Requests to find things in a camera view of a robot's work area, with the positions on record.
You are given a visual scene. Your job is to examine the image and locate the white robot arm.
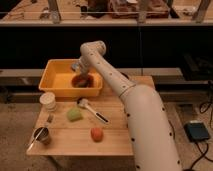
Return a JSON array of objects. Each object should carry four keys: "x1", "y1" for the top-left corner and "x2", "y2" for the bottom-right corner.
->
[{"x1": 76, "y1": 41, "x2": 182, "y2": 171}]

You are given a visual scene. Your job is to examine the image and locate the red bowl in tray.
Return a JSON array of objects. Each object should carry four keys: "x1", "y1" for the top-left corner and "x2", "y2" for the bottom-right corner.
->
[{"x1": 72, "y1": 75, "x2": 93, "y2": 88}]

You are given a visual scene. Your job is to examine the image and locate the yellow plastic tray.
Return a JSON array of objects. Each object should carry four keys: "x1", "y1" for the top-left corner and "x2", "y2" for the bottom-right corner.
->
[{"x1": 39, "y1": 59, "x2": 103, "y2": 98}]

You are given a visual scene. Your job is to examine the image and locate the green round toy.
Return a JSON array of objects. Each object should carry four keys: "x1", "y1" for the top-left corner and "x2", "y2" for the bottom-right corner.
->
[{"x1": 67, "y1": 107, "x2": 82, "y2": 122}]

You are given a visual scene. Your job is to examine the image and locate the wooden table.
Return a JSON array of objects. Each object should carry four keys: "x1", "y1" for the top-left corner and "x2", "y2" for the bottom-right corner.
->
[{"x1": 26, "y1": 75, "x2": 156, "y2": 158}]

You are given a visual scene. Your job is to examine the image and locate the orange round toy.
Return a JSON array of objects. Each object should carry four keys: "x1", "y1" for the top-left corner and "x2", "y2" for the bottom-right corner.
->
[{"x1": 90, "y1": 127, "x2": 103, "y2": 142}]

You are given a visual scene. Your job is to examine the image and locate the stack of white cups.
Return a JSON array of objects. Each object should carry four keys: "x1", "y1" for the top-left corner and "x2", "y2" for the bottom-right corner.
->
[{"x1": 39, "y1": 92, "x2": 56, "y2": 111}]

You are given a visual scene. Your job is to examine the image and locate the metal cup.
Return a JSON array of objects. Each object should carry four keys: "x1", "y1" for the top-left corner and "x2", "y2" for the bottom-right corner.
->
[{"x1": 33, "y1": 127, "x2": 51, "y2": 145}]

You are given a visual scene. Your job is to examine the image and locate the utensil in metal cup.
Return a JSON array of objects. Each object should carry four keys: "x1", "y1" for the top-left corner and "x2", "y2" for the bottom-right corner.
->
[{"x1": 27, "y1": 127, "x2": 44, "y2": 151}]

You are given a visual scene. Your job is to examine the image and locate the black foot pedal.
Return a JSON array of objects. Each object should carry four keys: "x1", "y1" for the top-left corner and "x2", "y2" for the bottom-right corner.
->
[{"x1": 184, "y1": 122, "x2": 211, "y2": 142}]

